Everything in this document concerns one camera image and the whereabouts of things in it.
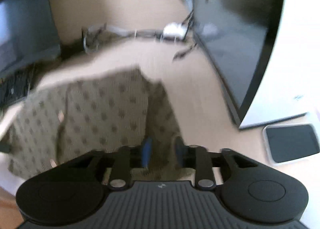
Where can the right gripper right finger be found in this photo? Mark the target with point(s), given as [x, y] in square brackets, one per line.
[198, 159]

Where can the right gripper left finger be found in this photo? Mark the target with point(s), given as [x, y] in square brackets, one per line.
[126, 159]

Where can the white cable bundle wad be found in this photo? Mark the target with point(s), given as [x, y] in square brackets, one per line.
[174, 30]

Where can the brown corduroy garment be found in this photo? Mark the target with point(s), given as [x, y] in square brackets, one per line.
[61, 123]

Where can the black computer monitor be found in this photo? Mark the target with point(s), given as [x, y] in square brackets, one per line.
[28, 34]

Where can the white paper booklet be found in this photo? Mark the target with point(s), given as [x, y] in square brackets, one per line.
[259, 114]

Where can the smartphone with clear case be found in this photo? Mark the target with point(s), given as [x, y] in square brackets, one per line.
[290, 142]

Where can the black glass-sided PC case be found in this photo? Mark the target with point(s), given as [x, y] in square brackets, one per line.
[238, 36]

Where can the black keyboard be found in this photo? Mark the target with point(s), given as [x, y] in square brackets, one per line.
[17, 86]

